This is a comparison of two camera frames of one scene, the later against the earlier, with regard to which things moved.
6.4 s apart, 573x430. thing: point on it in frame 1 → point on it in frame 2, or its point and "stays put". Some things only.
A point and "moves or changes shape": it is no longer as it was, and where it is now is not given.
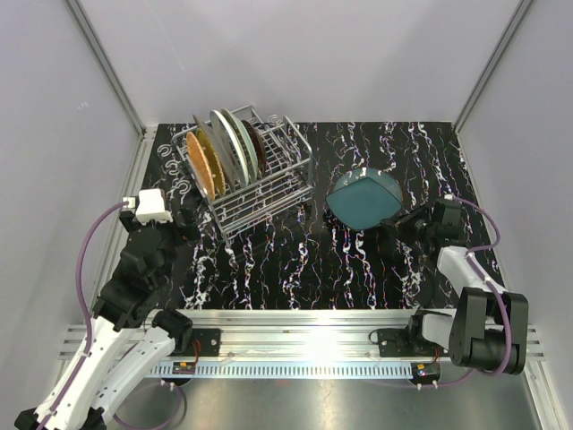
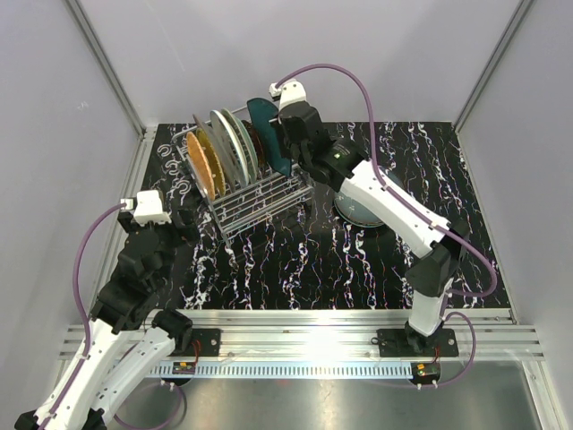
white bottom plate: [240, 166] stays put
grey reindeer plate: [229, 175] stays put
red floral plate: [258, 147] stays put
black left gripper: [190, 230] stays put
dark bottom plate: [381, 179] moves or changes shape
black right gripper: [399, 223] → [279, 128]
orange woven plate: [200, 164] stays put
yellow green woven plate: [213, 160] stays put
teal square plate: [363, 204] → [261, 111]
